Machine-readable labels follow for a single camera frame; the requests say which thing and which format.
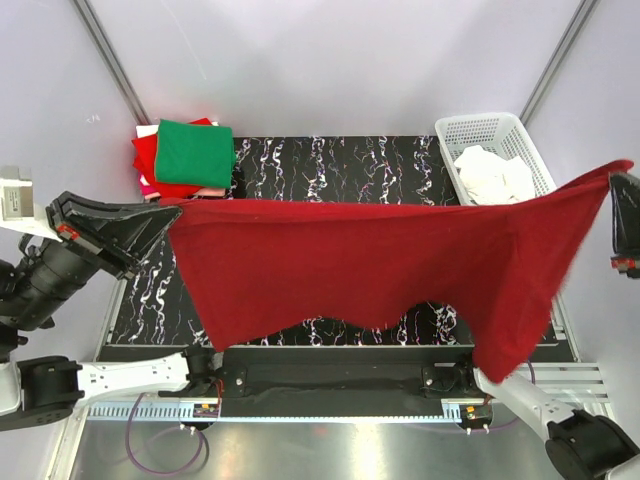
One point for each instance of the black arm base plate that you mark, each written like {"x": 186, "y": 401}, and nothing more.
{"x": 328, "y": 382}

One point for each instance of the dark red t-shirt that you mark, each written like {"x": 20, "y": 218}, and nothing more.
{"x": 256, "y": 267}

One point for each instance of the aluminium frame post left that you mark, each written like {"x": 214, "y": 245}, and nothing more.
{"x": 108, "y": 54}

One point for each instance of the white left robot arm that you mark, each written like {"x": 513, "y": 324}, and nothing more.
{"x": 44, "y": 390}

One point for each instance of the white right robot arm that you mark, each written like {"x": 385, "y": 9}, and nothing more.
{"x": 579, "y": 444}

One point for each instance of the red folded t-shirt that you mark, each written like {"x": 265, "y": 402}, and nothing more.
{"x": 144, "y": 161}

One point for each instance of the aluminium frame post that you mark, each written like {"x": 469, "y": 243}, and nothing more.
{"x": 579, "y": 20}
{"x": 108, "y": 54}

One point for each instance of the aluminium frame post right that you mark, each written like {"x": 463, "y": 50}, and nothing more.
{"x": 579, "y": 20}

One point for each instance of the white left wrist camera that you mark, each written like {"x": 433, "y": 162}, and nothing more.
{"x": 17, "y": 201}

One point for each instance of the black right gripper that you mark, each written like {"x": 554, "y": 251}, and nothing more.
{"x": 625, "y": 258}

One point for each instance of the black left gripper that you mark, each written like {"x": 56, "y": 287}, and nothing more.
{"x": 80, "y": 240}

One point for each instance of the white plastic basket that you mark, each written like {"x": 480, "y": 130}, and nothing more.
{"x": 500, "y": 133}

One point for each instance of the white crumpled t-shirt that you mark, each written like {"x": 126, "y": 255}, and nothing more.
{"x": 491, "y": 180}

